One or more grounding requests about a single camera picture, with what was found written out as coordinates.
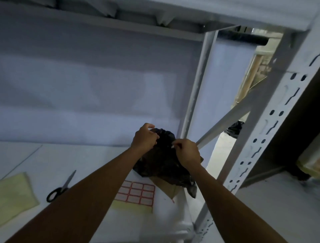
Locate person's right hand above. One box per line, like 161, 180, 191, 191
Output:
172, 138, 203, 170

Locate red-bordered label sheet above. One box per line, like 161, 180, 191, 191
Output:
110, 180, 156, 214

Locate brown cardboard piece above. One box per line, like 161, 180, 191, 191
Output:
149, 176, 183, 201

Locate black-handled scissors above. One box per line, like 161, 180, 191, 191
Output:
46, 170, 77, 203

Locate person's right forearm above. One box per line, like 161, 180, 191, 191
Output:
186, 162, 288, 243

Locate beige cardboard box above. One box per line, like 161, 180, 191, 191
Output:
296, 140, 320, 173

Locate person's left forearm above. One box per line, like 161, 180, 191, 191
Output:
5, 147, 145, 243

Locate white metal shelf rack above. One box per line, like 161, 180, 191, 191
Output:
0, 0, 320, 243

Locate black garbage bag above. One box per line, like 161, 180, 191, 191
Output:
226, 121, 245, 139

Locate yellow cloth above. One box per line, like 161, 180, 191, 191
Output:
0, 172, 40, 227

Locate wooden frame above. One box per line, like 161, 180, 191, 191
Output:
235, 51, 272, 103

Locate person's left hand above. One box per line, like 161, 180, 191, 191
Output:
130, 123, 160, 157

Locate black plastic bag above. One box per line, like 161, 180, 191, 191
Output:
132, 128, 204, 199

